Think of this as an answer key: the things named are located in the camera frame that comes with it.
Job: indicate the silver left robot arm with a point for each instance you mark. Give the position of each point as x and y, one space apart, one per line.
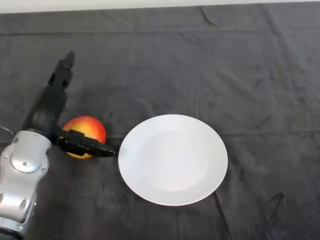
22 170

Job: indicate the black cloth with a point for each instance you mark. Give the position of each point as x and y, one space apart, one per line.
175 62

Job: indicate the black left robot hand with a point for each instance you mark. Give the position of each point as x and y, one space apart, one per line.
52 105

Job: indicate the white round plate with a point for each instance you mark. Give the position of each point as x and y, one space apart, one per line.
175 162

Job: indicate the red yellow apple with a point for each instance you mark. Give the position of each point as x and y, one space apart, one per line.
93 127

